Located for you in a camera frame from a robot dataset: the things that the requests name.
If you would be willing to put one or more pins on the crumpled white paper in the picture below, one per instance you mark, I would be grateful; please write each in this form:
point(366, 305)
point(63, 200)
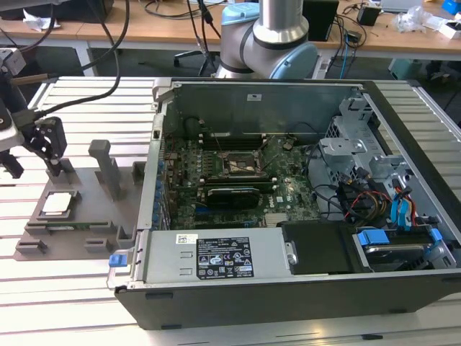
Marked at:
point(39, 21)

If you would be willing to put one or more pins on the blue case release latch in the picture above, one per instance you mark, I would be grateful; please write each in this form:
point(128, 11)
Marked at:
point(117, 261)

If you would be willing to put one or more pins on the black open PC case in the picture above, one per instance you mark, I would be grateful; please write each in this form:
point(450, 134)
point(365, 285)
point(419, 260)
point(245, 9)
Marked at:
point(252, 302)

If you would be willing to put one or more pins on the hard disk in blue carrier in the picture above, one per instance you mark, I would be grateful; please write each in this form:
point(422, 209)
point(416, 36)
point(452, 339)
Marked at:
point(374, 238)

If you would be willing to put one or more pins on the black power adapter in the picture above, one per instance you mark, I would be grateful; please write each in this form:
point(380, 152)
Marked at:
point(354, 36)

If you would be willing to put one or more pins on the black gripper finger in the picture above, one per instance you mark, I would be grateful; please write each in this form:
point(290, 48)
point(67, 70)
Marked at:
point(54, 144)
point(12, 167)

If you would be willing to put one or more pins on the green motherboard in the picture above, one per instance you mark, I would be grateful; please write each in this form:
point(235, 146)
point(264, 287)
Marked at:
point(302, 209)

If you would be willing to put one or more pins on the black RAM slot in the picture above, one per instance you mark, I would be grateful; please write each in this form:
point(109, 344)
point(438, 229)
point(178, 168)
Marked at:
point(237, 143)
point(234, 182)
point(266, 186)
point(234, 179)
point(237, 140)
point(237, 146)
point(237, 136)
point(234, 176)

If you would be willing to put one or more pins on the small black box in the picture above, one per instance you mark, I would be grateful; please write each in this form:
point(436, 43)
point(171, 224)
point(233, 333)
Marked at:
point(368, 16)

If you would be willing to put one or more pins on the grey laptop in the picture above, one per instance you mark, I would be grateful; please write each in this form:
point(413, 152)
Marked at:
point(399, 4)

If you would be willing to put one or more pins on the black office chair base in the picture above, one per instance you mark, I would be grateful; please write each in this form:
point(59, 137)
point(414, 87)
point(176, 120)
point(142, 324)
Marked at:
point(191, 54)

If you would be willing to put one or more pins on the clear plastic bag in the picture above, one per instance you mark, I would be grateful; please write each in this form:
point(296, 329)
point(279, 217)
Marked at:
point(410, 18)

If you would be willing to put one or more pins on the black plastic shroud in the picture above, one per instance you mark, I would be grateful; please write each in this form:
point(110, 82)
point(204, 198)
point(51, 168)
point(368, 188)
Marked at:
point(317, 248)

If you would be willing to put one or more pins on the grey power supply unit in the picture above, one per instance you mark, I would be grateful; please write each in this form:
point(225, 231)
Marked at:
point(165, 259)

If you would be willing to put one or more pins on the blue expansion slot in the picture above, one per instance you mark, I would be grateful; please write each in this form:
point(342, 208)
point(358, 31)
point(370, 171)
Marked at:
point(201, 209)

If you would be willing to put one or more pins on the small blue box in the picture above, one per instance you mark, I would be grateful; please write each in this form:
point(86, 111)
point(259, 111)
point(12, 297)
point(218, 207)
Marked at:
point(449, 5)

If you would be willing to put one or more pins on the grey parts rack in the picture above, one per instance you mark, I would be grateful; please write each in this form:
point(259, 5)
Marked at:
point(93, 209)

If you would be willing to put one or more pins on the silver metal disk bay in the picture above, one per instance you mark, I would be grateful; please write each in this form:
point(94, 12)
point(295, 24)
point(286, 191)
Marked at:
point(338, 149)

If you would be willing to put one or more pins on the CPU socket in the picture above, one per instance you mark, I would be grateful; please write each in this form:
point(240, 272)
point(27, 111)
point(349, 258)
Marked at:
point(239, 164)

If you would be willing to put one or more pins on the wooden top desk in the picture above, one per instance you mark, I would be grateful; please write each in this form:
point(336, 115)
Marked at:
point(144, 30)

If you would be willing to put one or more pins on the black desktop box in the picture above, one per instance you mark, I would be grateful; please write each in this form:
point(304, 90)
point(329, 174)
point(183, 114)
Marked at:
point(324, 21)

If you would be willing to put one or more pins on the black equipment case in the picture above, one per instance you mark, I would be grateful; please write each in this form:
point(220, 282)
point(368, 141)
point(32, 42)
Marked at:
point(54, 9)

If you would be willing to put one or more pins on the pale green storage box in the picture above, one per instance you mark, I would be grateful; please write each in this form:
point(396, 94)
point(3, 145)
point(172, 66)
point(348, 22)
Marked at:
point(407, 68)

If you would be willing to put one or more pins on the green RAM stick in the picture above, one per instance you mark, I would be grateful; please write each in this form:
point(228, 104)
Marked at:
point(72, 227)

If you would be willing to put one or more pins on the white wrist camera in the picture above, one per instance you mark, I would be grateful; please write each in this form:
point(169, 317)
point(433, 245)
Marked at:
point(14, 138)

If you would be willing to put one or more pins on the black graphics card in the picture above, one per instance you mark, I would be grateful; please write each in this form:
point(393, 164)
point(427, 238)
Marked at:
point(234, 197)

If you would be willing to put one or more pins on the white cardboard box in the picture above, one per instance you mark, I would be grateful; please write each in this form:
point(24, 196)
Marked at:
point(450, 30)

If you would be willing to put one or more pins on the silver chipset heatsink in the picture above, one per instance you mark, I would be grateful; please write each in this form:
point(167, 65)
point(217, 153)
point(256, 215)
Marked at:
point(276, 220)

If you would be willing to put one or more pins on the silver topped CPU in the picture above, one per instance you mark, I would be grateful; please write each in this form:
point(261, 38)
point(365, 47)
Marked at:
point(59, 203)

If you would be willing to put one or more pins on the silver coin battery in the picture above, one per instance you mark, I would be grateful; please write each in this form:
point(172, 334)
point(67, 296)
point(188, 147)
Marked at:
point(287, 145)

